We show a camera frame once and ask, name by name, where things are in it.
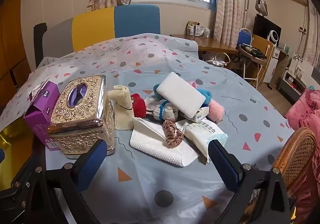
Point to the blue folding chair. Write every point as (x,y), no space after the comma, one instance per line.
(243,36)

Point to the black bag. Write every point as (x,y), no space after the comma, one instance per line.
(252,50)

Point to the wooden desk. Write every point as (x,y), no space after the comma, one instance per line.
(212,43)

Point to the brown satin scrunchie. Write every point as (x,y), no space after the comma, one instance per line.
(171,136)

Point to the black television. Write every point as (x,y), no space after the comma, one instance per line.
(262,26)

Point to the white wet wipes packet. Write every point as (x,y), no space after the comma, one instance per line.
(202,136)

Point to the white knit gloves blue stripe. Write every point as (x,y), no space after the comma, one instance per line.
(162,112)

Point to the gold embossed tissue box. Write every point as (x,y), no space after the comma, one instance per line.
(75,118)

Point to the hanging grey bag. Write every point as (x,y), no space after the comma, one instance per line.
(261,6)

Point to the brown small carton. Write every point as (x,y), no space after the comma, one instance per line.
(192,29)

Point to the grey low shelf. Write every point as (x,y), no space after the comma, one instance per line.
(292,86)

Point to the white rectangular sponge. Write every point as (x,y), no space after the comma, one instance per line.
(180,93)

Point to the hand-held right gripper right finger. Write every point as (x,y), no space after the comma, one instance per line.
(223,166)

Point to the red knit hat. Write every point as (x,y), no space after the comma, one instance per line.
(138,108)

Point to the rattan chair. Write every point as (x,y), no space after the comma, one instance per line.
(297,153)

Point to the purple cardboard tissue box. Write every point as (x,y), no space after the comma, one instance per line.
(37,118)

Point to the orange wooden wardrobe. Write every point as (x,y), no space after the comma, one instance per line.
(12,51)

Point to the gold metal tray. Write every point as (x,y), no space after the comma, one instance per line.
(12,143)

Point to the grey yellow blue sofa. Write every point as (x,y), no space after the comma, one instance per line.
(92,28)

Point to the blue fluffy sock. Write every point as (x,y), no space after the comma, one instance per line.
(207,100)

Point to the white round fan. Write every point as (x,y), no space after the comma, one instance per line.
(272,36)

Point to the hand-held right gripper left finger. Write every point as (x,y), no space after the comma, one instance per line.
(90,164)

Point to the round wooden folding table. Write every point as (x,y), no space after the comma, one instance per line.
(250,61)

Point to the clear plastic organizer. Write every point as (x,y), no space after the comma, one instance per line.
(205,32)

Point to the blue pocket tissue pack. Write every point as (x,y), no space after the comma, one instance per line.
(200,113)

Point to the pink fluffy sock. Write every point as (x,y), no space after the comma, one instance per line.
(216,111)

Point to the white waffle towel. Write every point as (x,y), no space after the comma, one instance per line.
(150,141)

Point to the cream towel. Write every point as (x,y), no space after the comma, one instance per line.
(122,111)

